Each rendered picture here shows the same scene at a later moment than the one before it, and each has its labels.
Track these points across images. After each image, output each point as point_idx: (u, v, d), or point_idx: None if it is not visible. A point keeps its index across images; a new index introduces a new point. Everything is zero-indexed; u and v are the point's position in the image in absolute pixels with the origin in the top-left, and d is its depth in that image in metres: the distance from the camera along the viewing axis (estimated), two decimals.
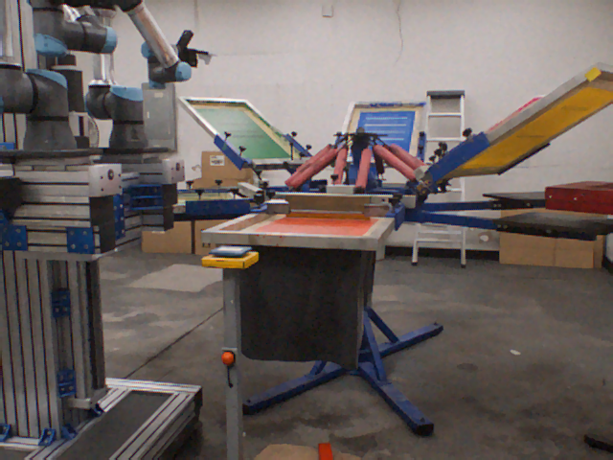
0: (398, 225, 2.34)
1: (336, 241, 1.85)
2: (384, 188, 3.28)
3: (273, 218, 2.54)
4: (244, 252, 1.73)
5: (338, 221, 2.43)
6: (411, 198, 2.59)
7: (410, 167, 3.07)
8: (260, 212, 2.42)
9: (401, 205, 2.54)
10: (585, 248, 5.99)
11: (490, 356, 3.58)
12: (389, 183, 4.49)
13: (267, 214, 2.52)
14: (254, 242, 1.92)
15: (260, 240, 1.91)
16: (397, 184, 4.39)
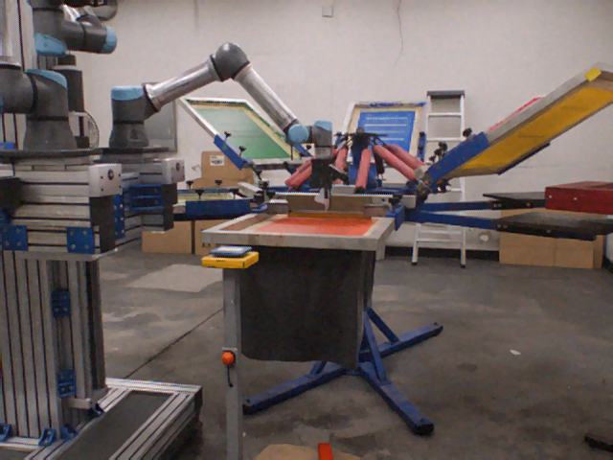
0: (398, 225, 2.34)
1: (336, 241, 1.85)
2: (384, 188, 3.28)
3: (273, 218, 2.54)
4: (244, 252, 1.73)
5: (338, 221, 2.43)
6: (411, 198, 2.59)
7: (410, 167, 3.07)
8: (260, 212, 2.42)
9: (401, 205, 2.54)
10: (585, 248, 5.99)
11: (490, 356, 3.58)
12: (389, 183, 4.49)
13: (267, 214, 2.52)
14: (254, 242, 1.92)
15: (260, 240, 1.91)
16: (397, 184, 4.39)
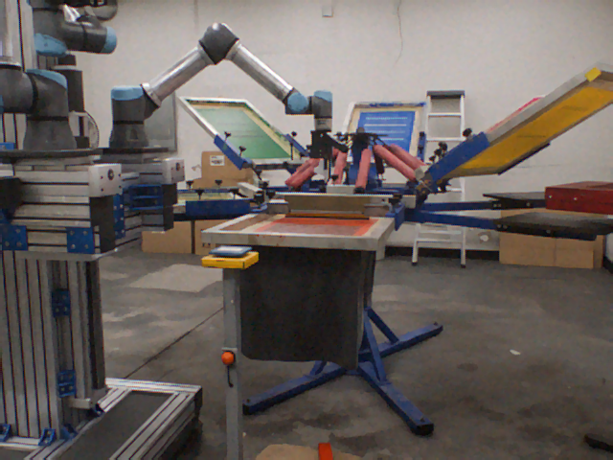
0: (398, 225, 2.34)
1: (336, 241, 1.85)
2: (384, 188, 3.28)
3: (273, 218, 2.54)
4: (244, 252, 1.73)
5: (338, 221, 2.43)
6: (411, 198, 2.59)
7: (410, 167, 3.07)
8: (260, 212, 2.42)
9: (401, 205, 2.54)
10: (585, 248, 5.99)
11: (490, 356, 3.58)
12: (389, 183, 4.49)
13: (267, 214, 2.52)
14: (254, 242, 1.92)
15: (260, 240, 1.91)
16: (397, 184, 4.39)
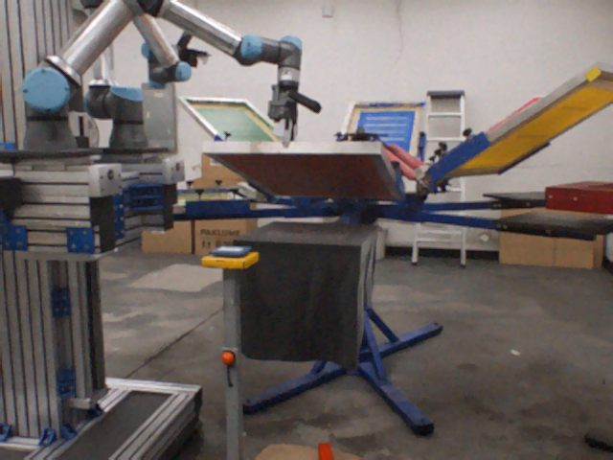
0: (399, 188, 2.32)
1: (339, 145, 1.83)
2: None
3: None
4: (244, 252, 1.73)
5: (338, 188, 2.41)
6: (412, 182, 2.59)
7: (410, 167, 3.07)
8: None
9: None
10: (585, 248, 5.99)
11: (490, 356, 3.58)
12: None
13: None
14: (255, 150, 1.90)
15: (261, 148, 1.89)
16: None
